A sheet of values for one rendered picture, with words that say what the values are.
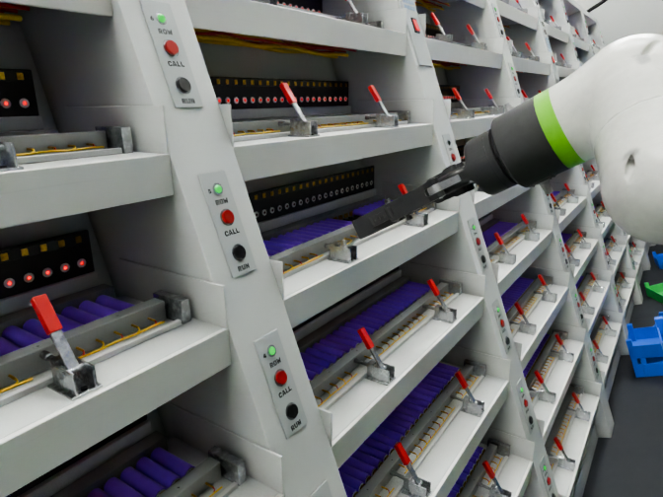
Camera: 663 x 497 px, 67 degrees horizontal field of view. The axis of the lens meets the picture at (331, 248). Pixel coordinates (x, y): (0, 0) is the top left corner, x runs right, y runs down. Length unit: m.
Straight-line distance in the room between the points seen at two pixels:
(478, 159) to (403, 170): 0.57
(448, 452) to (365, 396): 0.27
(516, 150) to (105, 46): 0.47
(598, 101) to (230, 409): 0.51
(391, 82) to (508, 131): 0.62
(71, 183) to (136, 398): 0.21
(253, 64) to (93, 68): 0.44
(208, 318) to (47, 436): 0.20
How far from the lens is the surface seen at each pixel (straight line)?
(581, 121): 0.59
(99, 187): 0.53
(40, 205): 0.51
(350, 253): 0.77
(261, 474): 0.64
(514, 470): 1.29
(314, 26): 0.89
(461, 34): 1.89
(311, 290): 0.68
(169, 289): 0.63
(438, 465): 0.97
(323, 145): 0.79
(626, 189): 0.50
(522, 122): 0.61
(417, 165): 1.17
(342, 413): 0.75
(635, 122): 0.53
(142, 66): 0.60
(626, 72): 0.57
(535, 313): 1.62
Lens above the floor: 1.04
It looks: 4 degrees down
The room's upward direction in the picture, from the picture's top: 18 degrees counter-clockwise
